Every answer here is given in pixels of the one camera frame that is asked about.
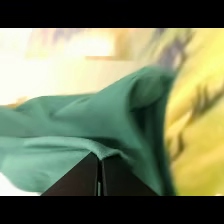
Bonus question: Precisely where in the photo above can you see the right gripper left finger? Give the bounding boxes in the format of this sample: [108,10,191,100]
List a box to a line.
[41,151,101,197]

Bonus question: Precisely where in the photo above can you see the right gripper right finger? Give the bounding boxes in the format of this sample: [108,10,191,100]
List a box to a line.
[101,154,158,197]

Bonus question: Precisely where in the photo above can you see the green T-shirt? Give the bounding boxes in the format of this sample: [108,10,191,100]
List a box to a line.
[0,64,178,197]

